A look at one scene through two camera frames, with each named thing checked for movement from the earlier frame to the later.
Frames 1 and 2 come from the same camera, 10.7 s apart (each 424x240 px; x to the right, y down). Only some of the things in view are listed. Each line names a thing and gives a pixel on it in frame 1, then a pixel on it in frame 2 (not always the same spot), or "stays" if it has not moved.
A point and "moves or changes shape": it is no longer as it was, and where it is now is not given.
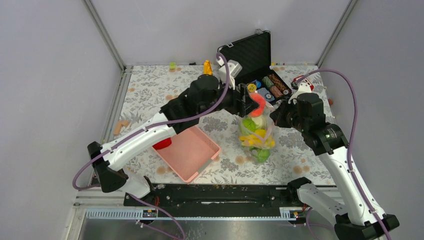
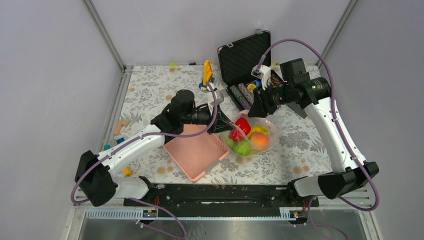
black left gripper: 236,97 → 223,124
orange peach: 257,112 moves or changes shape
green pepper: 249,124 → 242,148
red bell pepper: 162,143 moves or changes shape
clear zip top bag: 256,132 moves or changes shape
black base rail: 218,197 stays
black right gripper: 278,115 → 258,109
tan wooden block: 118,124 stays
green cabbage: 258,121 → 233,146
